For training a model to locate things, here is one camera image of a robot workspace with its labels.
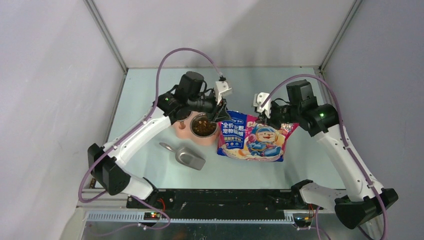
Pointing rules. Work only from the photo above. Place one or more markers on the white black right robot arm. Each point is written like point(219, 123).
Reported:
point(364, 197)

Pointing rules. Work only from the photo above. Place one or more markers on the steel bowl near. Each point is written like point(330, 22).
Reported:
point(203, 116)

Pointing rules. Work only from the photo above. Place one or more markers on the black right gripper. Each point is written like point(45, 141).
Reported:
point(273, 124)

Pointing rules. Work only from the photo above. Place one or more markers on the kibble in near bowl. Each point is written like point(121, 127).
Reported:
point(202, 127)

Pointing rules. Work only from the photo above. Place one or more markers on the aluminium frame rail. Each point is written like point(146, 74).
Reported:
point(196, 212)

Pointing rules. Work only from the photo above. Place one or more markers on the pink double pet bowl stand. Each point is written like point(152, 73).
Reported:
point(182, 131)

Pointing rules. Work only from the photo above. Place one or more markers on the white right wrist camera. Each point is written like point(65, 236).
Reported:
point(262, 104)

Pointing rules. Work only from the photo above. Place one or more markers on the left controller board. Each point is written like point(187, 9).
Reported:
point(152, 216)

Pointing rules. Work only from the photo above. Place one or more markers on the right controller board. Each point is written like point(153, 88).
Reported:
point(302, 222)

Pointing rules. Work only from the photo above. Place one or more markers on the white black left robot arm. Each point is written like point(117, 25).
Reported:
point(107, 163)

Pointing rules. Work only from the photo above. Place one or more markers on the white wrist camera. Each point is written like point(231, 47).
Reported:
point(262, 104)
point(222, 88)

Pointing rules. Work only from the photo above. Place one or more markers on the colourful cat food bag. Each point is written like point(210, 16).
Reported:
point(245, 138)

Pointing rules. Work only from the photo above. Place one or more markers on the metal food scoop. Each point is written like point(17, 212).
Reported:
point(186, 156)

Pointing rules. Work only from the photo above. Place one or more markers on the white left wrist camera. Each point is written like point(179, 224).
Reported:
point(222, 88)

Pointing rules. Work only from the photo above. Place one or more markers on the controller board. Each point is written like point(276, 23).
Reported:
point(302, 222)
point(152, 216)

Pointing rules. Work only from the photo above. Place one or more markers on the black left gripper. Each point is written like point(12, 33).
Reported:
point(223, 115)

